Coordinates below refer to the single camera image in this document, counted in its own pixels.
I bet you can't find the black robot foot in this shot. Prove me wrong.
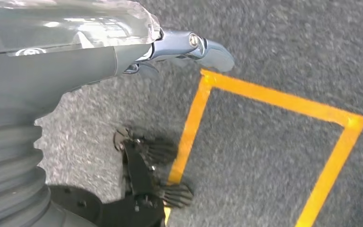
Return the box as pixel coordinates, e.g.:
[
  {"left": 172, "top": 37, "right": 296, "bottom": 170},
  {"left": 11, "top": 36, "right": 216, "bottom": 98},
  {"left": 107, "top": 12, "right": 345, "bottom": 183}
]
[{"left": 48, "top": 125, "right": 195, "bottom": 227}]

